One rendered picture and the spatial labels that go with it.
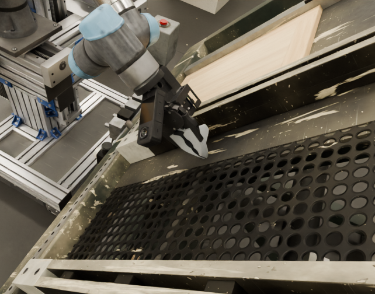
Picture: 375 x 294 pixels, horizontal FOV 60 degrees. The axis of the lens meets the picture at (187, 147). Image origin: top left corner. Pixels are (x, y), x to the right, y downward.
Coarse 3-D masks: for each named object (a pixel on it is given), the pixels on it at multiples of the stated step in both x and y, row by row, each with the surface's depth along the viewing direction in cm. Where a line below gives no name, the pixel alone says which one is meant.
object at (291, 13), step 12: (324, 0) 96; (336, 0) 94; (288, 12) 104; (300, 12) 101; (264, 24) 111; (276, 24) 106; (252, 36) 112; (228, 48) 119; (204, 60) 126; (192, 72) 133
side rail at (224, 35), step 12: (276, 0) 124; (288, 0) 122; (300, 0) 121; (252, 12) 131; (264, 12) 129; (276, 12) 127; (228, 24) 142; (240, 24) 136; (252, 24) 134; (216, 36) 144; (228, 36) 142; (240, 36) 140; (216, 48) 148
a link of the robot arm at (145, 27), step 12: (96, 0) 72; (108, 0) 71; (120, 0) 72; (120, 12) 72; (132, 12) 73; (132, 24) 72; (144, 24) 74; (156, 24) 76; (144, 36) 74; (156, 36) 77
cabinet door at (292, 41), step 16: (304, 16) 98; (320, 16) 94; (272, 32) 106; (288, 32) 97; (304, 32) 88; (240, 48) 115; (256, 48) 105; (272, 48) 96; (288, 48) 87; (304, 48) 80; (224, 64) 114; (240, 64) 104; (256, 64) 94; (272, 64) 87; (192, 80) 125; (208, 80) 112; (224, 80) 102; (240, 80) 93; (192, 96) 110; (208, 96) 100
